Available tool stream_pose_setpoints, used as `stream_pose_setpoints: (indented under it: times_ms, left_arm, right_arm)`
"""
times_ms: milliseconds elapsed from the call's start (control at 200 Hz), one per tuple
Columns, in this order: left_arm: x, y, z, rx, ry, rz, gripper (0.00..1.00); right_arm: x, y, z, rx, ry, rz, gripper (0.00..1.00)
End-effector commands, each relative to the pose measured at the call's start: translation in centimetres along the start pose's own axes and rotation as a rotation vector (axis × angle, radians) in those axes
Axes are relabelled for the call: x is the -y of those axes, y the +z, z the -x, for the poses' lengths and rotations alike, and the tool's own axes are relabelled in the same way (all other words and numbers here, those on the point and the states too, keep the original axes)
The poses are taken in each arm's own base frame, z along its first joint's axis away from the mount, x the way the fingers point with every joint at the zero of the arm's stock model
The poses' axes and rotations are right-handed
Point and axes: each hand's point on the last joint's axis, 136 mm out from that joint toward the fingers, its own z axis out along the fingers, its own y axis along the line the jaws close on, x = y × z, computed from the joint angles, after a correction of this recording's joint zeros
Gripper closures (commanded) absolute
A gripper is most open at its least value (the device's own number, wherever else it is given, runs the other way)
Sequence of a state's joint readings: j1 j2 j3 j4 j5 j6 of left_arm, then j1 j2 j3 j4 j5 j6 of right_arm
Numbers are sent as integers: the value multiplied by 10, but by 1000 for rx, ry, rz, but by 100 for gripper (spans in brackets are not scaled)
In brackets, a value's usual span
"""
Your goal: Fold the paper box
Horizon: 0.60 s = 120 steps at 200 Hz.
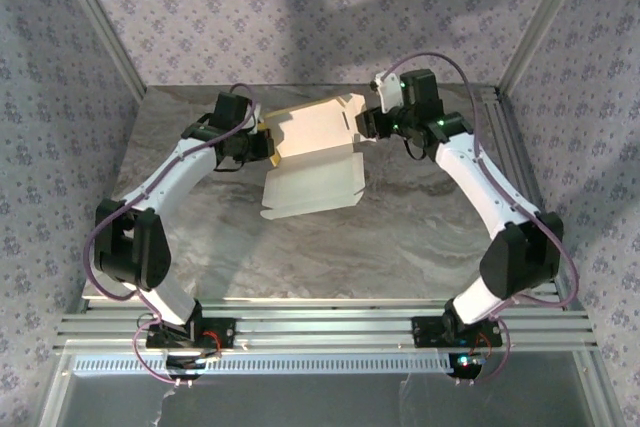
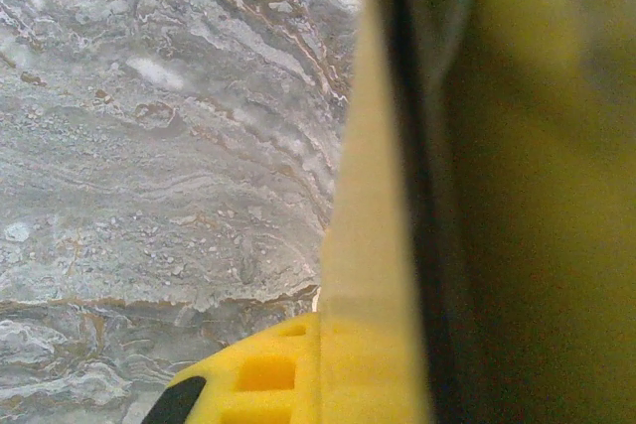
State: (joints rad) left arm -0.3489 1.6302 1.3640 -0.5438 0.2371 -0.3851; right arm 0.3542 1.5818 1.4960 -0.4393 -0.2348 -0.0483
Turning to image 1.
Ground grey metal panel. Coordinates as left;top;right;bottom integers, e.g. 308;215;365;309
64;374;601;427

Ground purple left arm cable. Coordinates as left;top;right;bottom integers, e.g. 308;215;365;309
82;82;264;388

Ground aluminium frame post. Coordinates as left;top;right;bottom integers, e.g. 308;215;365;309
499;0;596;93
49;0;149;103

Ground aluminium rail frame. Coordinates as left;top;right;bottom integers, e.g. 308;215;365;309
54;296;599;353

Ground yellow and white paper box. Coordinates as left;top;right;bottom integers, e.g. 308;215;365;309
260;92;374;221

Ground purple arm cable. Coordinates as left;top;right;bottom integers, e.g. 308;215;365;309
382;52;580;388
82;82;264;388

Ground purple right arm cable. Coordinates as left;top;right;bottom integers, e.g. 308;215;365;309
382;52;580;388

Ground white slotted cable duct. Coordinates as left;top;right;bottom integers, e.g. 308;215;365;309
72;352;451;376

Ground aluminium side rails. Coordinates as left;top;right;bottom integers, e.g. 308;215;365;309
479;86;566;308

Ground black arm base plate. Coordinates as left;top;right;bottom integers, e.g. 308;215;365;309
144;316;237;351
412;315;503;349

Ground black controller board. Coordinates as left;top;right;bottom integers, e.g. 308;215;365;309
449;351;489;379
167;354;224;381

